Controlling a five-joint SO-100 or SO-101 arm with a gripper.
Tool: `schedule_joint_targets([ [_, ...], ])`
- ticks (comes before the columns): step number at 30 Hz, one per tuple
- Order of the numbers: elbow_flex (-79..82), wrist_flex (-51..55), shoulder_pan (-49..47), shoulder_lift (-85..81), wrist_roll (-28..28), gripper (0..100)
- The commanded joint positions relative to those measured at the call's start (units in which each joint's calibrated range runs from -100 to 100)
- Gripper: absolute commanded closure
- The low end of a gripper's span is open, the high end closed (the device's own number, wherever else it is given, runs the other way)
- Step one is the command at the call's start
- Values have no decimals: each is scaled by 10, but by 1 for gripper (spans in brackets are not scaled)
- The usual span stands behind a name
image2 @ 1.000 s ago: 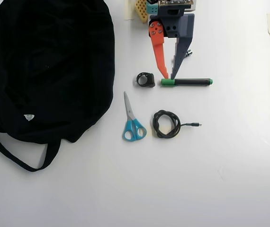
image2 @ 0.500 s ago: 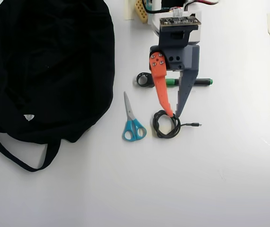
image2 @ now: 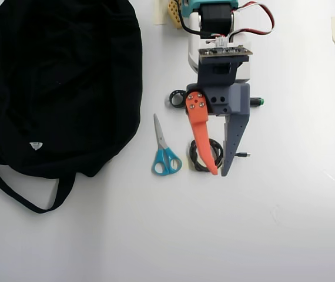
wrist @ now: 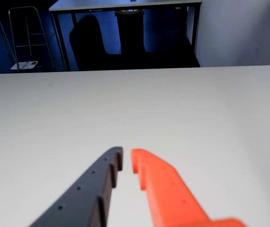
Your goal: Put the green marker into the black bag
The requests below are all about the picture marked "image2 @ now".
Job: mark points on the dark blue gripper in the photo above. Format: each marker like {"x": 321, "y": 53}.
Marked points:
{"x": 233, "y": 101}

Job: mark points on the yellow perforated base bracket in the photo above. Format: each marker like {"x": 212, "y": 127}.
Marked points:
{"x": 174, "y": 14}

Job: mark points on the black fabric bag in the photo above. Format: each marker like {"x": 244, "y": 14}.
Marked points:
{"x": 61, "y": 88}

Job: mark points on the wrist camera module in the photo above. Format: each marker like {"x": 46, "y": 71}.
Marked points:
{"x": 219, "y": 70}

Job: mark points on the green capped black marker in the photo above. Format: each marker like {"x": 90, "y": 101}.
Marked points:
{"x": 258, "y": 102}

